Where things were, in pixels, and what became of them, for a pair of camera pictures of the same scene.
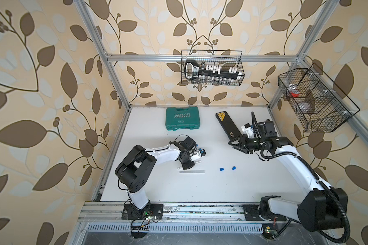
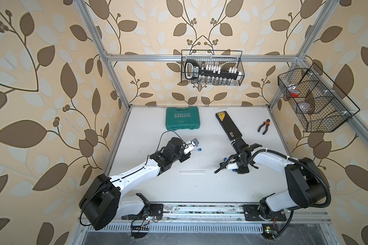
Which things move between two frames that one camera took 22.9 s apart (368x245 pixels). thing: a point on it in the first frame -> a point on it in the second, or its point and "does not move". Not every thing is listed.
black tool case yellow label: (231, 130) does not move
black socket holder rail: (192, 71) does not move
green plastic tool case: (182, 118) does not move
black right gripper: (243, 142) -> (244, 170)
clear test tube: (192, 171) does not move
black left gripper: (186, 167) -> (184, 157)
